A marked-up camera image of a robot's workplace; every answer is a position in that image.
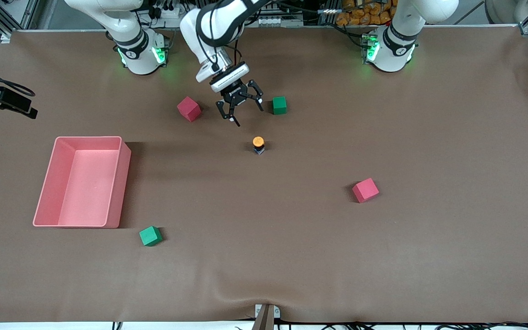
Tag pink foam cube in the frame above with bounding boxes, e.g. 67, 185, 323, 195
352, 178, 380, 204
176, 96, 202, 122

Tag silver metal table bracket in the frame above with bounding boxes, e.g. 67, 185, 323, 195
255, 304, 281, 319

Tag orange snack bags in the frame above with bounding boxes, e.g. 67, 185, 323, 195
336, 0, 395, 27

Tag brown table cover mat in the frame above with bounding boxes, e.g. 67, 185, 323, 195
0, 25, 528, 324

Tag white terminal strip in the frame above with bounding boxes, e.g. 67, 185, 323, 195
257, 15, 292, 27

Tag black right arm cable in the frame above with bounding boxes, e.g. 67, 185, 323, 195
0, 57, 35, 97

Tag white rounded machine part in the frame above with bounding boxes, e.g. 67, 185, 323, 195
484, 0, 523, 24

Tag white power strip with plugs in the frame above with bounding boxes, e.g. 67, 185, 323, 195
147, 0, 187, 20

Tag pink plastic tray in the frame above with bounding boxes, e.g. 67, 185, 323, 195
33, 136, 132, 229

